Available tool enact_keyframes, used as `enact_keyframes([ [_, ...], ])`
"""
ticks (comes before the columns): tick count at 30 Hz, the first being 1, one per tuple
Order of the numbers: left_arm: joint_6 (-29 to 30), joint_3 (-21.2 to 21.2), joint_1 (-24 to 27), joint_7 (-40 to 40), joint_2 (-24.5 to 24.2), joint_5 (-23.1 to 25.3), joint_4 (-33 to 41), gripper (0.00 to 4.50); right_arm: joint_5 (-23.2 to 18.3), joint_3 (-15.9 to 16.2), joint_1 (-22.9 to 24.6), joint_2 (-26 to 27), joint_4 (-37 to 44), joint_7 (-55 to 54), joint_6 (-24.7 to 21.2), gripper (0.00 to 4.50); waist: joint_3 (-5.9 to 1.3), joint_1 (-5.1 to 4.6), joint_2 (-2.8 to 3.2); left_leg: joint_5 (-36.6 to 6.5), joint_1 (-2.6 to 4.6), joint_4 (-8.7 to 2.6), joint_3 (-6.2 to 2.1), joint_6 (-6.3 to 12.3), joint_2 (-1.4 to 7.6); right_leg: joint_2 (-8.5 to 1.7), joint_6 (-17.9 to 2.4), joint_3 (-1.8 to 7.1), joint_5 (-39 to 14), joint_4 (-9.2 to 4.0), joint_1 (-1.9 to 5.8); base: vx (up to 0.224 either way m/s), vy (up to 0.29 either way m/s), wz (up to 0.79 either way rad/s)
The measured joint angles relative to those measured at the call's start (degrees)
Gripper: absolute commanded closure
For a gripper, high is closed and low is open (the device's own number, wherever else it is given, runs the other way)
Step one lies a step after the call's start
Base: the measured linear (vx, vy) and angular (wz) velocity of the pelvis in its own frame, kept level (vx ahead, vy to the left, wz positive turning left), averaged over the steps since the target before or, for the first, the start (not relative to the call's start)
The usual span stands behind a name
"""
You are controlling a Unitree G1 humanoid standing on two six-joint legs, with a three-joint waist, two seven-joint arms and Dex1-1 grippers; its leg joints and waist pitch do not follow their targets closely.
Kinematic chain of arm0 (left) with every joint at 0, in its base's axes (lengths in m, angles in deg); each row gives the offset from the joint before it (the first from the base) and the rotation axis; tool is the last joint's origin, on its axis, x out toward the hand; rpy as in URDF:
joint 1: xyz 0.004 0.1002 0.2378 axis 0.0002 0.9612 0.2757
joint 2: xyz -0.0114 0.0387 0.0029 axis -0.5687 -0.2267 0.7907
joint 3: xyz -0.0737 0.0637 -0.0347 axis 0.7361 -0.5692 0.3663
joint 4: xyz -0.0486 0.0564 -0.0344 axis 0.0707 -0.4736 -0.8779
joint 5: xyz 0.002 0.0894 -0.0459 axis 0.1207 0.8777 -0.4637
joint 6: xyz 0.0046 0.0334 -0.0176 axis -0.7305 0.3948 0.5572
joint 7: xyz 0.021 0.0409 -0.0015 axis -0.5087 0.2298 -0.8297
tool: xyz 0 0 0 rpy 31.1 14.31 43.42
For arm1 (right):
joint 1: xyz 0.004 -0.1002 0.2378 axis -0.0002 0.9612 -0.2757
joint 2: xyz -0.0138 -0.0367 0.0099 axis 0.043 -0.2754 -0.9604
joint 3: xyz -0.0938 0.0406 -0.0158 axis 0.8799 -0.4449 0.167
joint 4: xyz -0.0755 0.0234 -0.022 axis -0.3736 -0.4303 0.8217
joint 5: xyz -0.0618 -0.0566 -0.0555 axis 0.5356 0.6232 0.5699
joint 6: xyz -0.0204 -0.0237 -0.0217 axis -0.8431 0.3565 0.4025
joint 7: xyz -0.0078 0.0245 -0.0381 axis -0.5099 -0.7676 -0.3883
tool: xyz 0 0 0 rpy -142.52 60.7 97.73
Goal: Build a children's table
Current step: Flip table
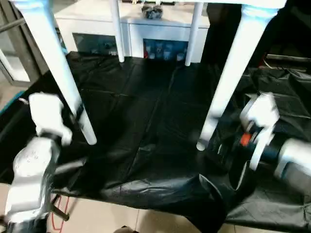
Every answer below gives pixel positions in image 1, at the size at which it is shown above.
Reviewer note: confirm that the white cabinet with glass doors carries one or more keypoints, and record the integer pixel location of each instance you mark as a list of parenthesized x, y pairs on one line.
[(146, 24)]

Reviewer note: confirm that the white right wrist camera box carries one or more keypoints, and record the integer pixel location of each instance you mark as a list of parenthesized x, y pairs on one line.
[(262, 121)]

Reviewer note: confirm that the grey bundle on cabinet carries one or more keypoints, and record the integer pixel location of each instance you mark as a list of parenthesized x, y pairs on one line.
[(152, 10)]

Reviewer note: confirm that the black tripod stand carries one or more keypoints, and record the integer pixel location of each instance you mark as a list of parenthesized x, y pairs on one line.
[(60, 211)]

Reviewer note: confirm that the black tall cabinet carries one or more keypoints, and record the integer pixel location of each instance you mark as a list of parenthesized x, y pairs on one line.
[(272, 29)]

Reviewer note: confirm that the grey curtain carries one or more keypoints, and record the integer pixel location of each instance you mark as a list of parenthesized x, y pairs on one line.
[(14, 43)]

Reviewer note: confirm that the black flat device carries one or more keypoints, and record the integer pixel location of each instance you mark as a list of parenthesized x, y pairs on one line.
[(289, 58)]

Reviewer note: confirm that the white plastic table leg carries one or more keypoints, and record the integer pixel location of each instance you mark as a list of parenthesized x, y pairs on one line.
[(233, 73), (117, 29), (194, 31), (58, 73)]

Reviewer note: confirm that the black plastic mat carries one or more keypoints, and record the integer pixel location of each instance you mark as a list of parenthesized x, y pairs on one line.
[(155, 121)]

